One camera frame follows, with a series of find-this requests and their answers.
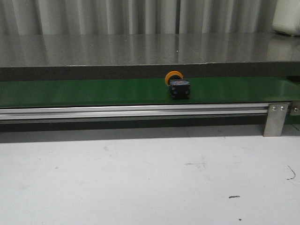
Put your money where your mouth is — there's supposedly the white plastic box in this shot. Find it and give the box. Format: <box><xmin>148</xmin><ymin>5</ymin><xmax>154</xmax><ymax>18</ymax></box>
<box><xmin>272</xmin><ymin>0</ymin><xmax>300</xmax><ymax>36</ymax></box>

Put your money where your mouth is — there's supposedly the aluminium conveyor side rail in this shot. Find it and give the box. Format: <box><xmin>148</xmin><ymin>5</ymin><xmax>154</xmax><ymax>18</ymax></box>
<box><xmin>0</xmin><ymin>103</ymin><xmax>272</xmax><ymax>121</ymax></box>

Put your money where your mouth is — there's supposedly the steel conveyor end plate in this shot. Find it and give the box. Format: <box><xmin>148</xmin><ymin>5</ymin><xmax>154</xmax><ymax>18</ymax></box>
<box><xmin>290</xmin><ymin>100</ymin><xmax>300</xmax><ymax>116</ymax></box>

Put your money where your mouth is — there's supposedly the orange push button switch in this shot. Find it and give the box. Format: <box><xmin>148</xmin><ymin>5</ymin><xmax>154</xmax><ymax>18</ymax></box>
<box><xmin>165</xmin><ymin>71</ymin><xmax>190</xmax><ymax>99</ymax></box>

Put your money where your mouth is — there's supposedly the green conveyor belt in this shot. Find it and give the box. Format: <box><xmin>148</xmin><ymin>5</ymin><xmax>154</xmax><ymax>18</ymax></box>
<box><xmin>0</xmin><ymin>77</ymin><xmax>300</xmax><ymax>108</ymax></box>

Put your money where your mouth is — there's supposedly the steel conveyor support bracket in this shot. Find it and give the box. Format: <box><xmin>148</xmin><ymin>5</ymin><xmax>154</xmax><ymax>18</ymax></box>
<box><xmin>263</xmin><ymin>103</ymin><xmax>289</xmax><ymax>137</ymax></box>

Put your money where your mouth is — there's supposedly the dark grey raised platform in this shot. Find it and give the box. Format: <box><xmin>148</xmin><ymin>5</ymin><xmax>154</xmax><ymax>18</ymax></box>
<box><xmin>0</xmin><ymin>33</ymin><xmax>300</xmax><ymax>82</ymax></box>

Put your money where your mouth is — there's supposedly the grey pleated curtain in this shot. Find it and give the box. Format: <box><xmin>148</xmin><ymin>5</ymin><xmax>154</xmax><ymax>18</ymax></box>
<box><xmin>0</xmin><ymin>0</ymin><xmax>276</xmax><ymax>35</ymax></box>

